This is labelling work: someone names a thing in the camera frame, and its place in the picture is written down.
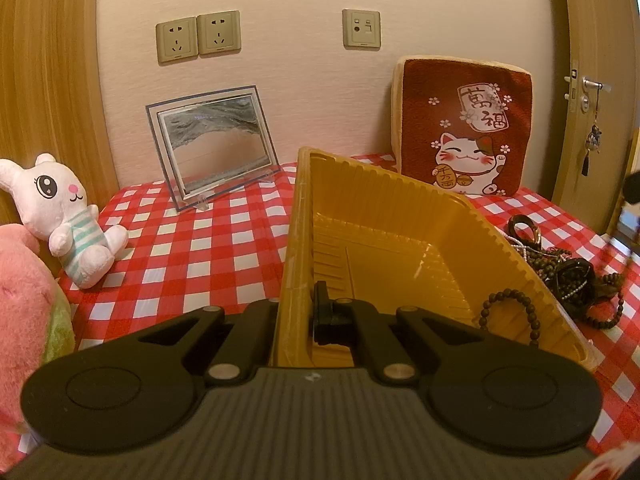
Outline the red lucky cat cushion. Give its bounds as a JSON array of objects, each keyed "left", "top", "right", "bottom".
[{"left": 390, "top": 55, "right": 534, "bottom": 197}]

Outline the dark bead bracelet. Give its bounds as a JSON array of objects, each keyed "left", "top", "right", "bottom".
[{"left": 478, "top": 287, "right": 544, "bottom": 349}]

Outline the beige data socket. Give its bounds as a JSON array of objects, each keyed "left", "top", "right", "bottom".
[{"left": 342, "top": 8, "right": 381, "bottom": 51}]

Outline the yellow plastic tray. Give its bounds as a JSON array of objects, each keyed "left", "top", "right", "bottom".
[{"left": 270, "top": 146, "right": 598, "bottom": 373}]

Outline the pink plush toy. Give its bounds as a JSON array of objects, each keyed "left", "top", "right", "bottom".
[{"left": 0, "top": 222, "right": 77, "bottom": 431}]

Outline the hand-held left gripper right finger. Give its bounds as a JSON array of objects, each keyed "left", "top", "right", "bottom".
[{"left": 312, "top": 281, "right": 488, "bottom": 386}]

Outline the pile of bead jewelry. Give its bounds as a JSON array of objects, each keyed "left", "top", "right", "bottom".
[{"left": 505, "top": 213, "right": 627, "bottom": 332}]

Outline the wooden side panel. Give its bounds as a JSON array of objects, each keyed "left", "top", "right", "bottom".
[{"left": 0, "top": 0, "right": 119, "bottom": 221}]

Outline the glass sand art frame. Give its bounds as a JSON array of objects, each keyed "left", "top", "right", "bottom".
[{"left": 145, "top": 85, "right": 281, "bottom": 212}]

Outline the white bunny plush toy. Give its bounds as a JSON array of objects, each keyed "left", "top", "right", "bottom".
[{"left": 0, "top": 152, "right": 130, "bottom": 290}]

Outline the red checked tablecloth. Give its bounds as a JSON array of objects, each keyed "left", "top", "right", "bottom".
[{"left": 0, "top": 152, "right": 640, "bottom": 463}]

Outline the tassel keychain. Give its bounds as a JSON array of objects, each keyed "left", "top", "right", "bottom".
[{"left": 580, "top": 82, "right": 604, "bottom": 177}]

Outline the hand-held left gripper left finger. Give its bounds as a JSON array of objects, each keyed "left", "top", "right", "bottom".
[{"left": 136, "top": 298, "right": 279, "bottom": 386}]

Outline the wooden door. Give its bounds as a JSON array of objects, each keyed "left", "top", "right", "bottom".
[{"left": 550, "top": 0, "right": 640, "bottom": 241}]

